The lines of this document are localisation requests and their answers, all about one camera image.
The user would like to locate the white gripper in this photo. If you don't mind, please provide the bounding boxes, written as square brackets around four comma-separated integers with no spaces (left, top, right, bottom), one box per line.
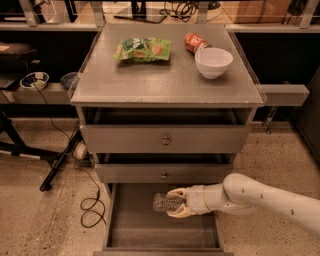
[167,185,210,219]

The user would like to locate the clear plastic water bottle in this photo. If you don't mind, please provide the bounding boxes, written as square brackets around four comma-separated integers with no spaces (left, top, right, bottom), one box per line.
[153,193,185,212]

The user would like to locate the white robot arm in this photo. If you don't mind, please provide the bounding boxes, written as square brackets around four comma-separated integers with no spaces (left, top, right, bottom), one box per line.
[165,173,320,237]

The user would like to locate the bottom drawer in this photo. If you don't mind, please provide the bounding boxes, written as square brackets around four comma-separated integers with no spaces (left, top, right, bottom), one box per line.
[93,183,234,256]

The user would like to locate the drawer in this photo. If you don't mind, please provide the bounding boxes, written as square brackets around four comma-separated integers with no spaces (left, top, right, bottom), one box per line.
[79,108,252,155]
[93,183,234,256]
[95,153,233,184]

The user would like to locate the middle drawer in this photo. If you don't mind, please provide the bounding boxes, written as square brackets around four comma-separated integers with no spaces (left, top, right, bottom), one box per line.
[95,153,233,184]

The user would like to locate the grey drawer cabinet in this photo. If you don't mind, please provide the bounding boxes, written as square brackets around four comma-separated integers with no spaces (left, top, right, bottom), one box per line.
[67,22,268,256]

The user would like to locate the top drawer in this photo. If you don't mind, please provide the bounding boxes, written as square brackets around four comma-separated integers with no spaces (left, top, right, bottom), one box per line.
[79,108,252,155]

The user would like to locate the green chip bag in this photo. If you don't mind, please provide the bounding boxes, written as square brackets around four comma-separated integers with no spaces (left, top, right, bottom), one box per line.
[113,37,171,63]

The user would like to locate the red soda can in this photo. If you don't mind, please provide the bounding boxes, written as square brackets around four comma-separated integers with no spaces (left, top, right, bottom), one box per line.
[184,33,209,54]

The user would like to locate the dark bowl on shelf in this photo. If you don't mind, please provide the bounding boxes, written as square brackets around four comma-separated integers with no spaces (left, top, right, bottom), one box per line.
[60,72,78,89]

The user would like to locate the black stand legs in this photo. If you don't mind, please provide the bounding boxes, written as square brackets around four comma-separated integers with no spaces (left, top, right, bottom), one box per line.
[0,111,81,192]

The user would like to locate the white bowl on shelf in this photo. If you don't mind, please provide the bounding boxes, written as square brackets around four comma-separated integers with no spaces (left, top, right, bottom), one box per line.
[20,71,49,91]

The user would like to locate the monitor stand base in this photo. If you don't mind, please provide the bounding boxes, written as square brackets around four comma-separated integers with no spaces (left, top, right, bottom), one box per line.
[114,0,166,24]

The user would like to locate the cardboard box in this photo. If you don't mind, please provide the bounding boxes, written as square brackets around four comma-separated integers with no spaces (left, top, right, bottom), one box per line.
[222,0,291,24]

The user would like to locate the black cable on floor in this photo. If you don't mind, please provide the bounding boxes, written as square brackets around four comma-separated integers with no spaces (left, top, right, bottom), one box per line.
[32,83,108,229]

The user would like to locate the black cables on desk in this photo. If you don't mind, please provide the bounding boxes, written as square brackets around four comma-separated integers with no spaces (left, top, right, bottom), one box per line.
[159,0,201,23]

